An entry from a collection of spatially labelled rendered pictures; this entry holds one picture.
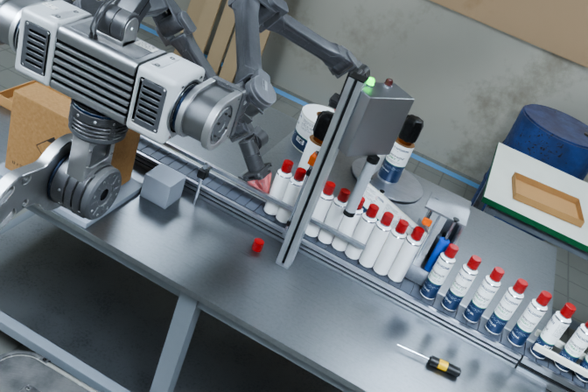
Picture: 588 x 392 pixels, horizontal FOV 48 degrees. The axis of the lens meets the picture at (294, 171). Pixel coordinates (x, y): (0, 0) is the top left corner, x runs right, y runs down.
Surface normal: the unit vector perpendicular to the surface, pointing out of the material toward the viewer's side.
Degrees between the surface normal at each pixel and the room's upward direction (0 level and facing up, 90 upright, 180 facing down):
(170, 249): 0
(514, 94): 90
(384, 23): 90
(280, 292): 0
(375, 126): 90
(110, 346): 0
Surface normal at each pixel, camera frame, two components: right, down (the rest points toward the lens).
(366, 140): 0.50, 0.58
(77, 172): -0.36, 0.37
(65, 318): 0.31, -0.82
